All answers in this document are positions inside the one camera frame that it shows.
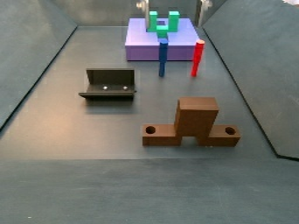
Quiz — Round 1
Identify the purple base board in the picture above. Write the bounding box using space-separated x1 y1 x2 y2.
126 18 199 61

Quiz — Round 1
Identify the brown T-shaped block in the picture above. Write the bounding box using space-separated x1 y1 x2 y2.
143 97 241 147

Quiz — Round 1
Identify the green U-shaped block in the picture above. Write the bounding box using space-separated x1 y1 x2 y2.
147 11 181 39

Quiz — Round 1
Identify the black angle bracket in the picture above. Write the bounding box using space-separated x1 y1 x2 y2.
79 68 137 99

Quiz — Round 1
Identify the red cylinder peg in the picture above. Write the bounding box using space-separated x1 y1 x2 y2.
191 39 206 77

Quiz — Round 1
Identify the blue cylinder peg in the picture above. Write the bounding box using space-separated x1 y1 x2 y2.
159 38 169 77

